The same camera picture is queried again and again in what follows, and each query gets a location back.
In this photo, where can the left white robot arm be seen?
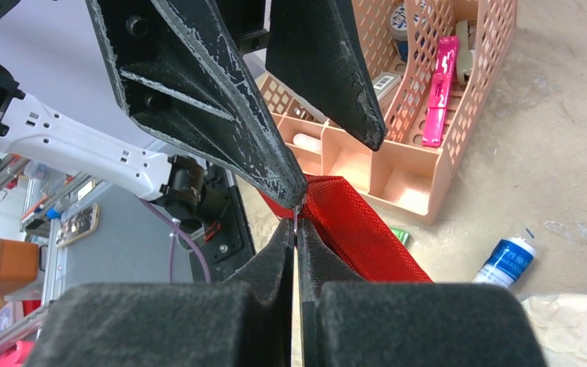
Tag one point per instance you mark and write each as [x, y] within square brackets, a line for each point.
[31, 129]

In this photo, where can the orange case in background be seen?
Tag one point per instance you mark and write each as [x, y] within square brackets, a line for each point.
[19, 265]

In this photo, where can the blue white bandage roll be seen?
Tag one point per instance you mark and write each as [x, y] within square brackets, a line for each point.
[510, 258]

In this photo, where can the pink desk tray organizer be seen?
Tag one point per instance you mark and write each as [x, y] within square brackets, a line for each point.
[404, 175]

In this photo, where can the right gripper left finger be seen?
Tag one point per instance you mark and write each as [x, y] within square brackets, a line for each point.
[243, 321]

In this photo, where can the green small box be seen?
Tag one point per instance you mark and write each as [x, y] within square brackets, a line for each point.
[403, 236]

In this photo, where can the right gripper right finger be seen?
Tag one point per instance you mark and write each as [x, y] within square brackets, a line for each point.
[348, 321]

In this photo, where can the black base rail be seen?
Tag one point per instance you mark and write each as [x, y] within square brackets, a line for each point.
[226, 244]

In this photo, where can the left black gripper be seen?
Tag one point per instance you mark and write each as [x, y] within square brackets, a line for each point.
[176, 71]

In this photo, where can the barcode labelled small box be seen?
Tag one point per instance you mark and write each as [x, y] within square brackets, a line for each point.
[385, 86]

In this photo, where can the red first aid pouch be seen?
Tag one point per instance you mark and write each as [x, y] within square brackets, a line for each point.
[352, 229]

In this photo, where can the grey stapler in tray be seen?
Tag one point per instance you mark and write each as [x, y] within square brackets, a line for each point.
[465, 32]

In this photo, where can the beige gauze wrap packet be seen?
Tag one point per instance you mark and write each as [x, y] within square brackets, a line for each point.
[559, 322]

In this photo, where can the blue grey tape roll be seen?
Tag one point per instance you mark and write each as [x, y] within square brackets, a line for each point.
[398, 27]

